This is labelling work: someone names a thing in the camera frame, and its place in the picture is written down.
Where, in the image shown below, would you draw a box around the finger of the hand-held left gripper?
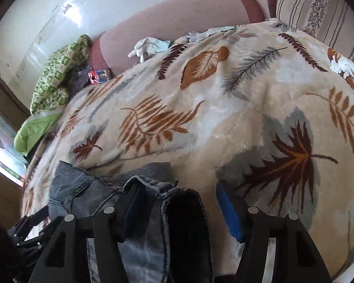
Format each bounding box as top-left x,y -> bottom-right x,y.
7,205 -> 52,251

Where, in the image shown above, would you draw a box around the leaf printed blanket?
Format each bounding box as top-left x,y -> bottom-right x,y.
21,19 -> 354,278

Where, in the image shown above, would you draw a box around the colourful printed box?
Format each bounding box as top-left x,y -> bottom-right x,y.
88,69 -> 110,84

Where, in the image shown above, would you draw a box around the green patterned quilt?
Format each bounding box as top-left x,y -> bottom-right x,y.
14,34 -> 93,157

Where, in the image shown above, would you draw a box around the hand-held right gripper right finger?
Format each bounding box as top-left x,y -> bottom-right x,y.
215,180 -> 332,283

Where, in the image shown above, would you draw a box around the pink sofa backrest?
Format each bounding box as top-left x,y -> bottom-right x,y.
90,0 -> 265,75

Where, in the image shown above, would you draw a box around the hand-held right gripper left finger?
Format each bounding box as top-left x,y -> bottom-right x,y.
28,183 -> 148,283

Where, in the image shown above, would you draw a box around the white glove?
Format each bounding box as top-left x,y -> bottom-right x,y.
128,37 -> 172,63
330,56 -> 354,79

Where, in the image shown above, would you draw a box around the striped pillow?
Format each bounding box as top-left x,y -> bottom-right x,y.
276,0 -> 354,74

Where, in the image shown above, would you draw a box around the grey denim pants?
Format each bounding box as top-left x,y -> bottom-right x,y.
49,161 -> 214,283

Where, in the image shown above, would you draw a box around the grey knitted glove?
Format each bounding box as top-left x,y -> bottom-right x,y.
186,26 -> 236,42

